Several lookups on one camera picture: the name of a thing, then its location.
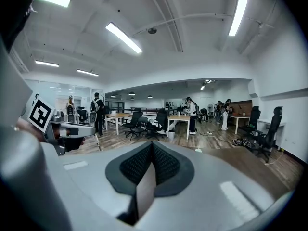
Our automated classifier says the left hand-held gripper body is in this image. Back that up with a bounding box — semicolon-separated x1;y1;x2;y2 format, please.
26;92;66;157

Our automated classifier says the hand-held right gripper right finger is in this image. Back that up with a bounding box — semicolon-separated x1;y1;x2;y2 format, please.
136;141;293;231

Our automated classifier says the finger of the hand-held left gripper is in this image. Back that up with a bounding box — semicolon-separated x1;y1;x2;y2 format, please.
60;125;97;139

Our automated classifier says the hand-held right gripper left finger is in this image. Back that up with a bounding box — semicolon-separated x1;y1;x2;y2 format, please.
42;141;153;231

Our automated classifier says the person's left forearm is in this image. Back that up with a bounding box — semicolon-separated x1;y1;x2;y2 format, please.
14;118;48;143

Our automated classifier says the person's left hand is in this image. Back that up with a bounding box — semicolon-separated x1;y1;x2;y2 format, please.
57;137;86;153

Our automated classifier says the black office chair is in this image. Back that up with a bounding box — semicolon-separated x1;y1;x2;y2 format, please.
123;111;144;141
252;106;284;164
76;106;89;125
146;107;169;140
240;106;262;139

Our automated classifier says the light wooden desk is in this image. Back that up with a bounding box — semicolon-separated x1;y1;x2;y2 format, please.
167;114;192;141
104;113;133;136
227;114;251;135

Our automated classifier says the black folding chair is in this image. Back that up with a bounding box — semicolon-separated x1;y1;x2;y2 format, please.
131;116;149;139

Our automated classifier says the pile of black gear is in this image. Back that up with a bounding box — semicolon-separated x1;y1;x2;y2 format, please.
231;138;254;149

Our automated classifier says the black metal railing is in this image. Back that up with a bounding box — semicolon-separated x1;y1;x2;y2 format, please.
123;106;180;114

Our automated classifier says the white standing fan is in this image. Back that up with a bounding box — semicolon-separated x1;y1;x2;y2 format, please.
206;103;215;121

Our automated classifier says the white desk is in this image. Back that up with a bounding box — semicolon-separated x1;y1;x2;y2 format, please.
257;118;287;152

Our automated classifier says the person's black shirt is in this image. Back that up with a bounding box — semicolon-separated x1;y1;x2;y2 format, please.
0;0;37;54

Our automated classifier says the white ceiling pipe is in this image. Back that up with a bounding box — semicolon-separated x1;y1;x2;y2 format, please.
132;13;233;38

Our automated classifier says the pale yellow floor cable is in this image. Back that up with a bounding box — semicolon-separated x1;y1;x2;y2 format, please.
264;149;285;166

